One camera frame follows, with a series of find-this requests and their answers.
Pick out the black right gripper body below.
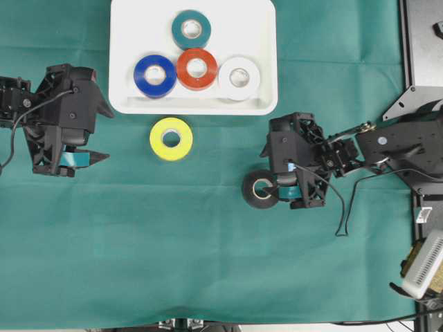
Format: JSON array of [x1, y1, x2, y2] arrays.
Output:
[[268, 111, 359, 210]]

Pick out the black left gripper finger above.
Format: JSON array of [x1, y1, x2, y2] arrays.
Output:
[[93, 84, 114, 118], [60, 150, 109, 169]]

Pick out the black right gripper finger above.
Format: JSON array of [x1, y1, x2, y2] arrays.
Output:
[[260, 143, 272, 158], [262, 185, 300, 201]]

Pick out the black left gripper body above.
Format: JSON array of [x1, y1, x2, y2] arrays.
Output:
[[22, 64, 90, 177]]

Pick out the black tape roll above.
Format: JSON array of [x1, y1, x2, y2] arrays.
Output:
[[242, 169, 278, 210]]

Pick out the blue tape roll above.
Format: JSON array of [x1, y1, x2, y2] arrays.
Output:
[[134, 55, 177, 98]]

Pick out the yellow tape roll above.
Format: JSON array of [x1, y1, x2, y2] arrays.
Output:
[[150, 117, 193, 162]]

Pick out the white tape roll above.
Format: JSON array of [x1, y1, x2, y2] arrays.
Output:
[[218, 56, 261, 101]]

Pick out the red tape roll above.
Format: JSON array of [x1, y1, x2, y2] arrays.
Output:
[[176, 48, 218, 91]]

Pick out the teal tape roll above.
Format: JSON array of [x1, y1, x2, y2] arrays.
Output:
[[172, 10, 212, 50]]

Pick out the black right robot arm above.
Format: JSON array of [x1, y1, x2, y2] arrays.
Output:
[[261, 102, 442, 209]]

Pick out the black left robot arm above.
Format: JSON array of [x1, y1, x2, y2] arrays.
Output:
[[1, 64, 114, 177]]

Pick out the green table cloth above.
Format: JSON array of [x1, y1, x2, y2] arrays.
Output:
[[1, 1, 415, 329]]

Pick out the white plastic tray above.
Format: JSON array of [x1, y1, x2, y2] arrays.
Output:
[[109, 1, 278, 116]]

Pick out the silver vented box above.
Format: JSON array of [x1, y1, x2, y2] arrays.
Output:
[[401, 229, 442, 299]]

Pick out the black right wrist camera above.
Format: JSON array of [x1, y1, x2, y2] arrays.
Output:
[[267, 113, 314, 186]]

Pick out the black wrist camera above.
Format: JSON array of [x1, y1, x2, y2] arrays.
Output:
[[59, 67, 96, 147], [267, 113, 314, 186]]

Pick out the black thin cable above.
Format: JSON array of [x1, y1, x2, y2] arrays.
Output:
[[289, 164, 443, 238]]

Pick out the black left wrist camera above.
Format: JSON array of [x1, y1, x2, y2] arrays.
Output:
[[59, 67, 96, 147]]

